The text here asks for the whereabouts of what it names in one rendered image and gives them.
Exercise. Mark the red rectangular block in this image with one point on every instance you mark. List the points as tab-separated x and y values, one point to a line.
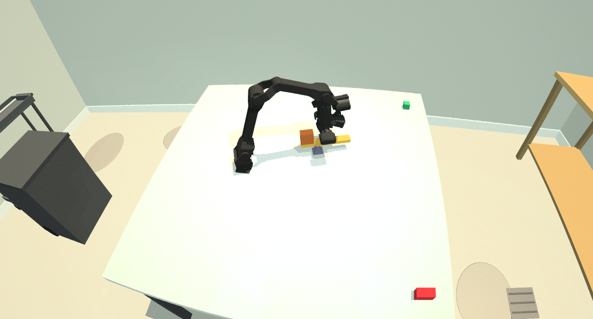
424	293

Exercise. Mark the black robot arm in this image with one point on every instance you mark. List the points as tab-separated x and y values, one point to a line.
324	101

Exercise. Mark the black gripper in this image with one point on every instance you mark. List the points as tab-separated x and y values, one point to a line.
326	135

